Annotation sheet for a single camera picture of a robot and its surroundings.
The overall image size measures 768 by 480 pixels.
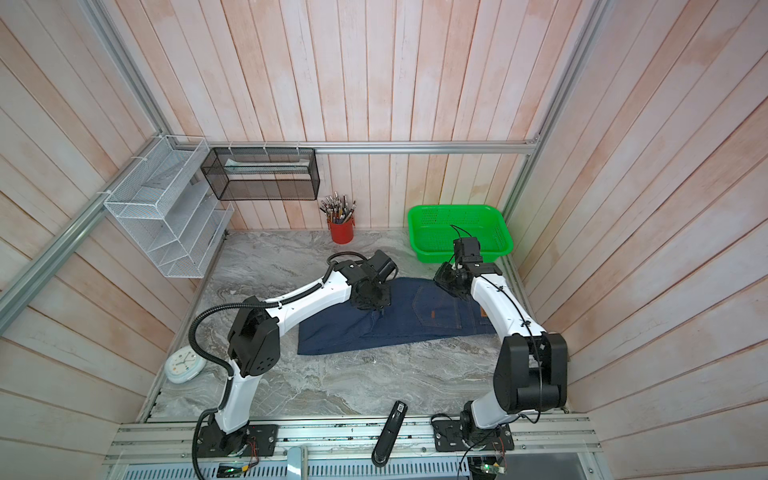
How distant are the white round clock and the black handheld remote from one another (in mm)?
552

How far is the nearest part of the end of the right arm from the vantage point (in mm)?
633

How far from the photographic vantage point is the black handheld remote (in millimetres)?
715

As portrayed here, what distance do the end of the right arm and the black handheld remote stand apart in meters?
0.34

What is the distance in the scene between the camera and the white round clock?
32.8 inches

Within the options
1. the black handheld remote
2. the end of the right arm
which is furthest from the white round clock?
the end of the right arm

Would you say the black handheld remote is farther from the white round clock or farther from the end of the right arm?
the white round clock

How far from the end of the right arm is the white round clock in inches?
28.9
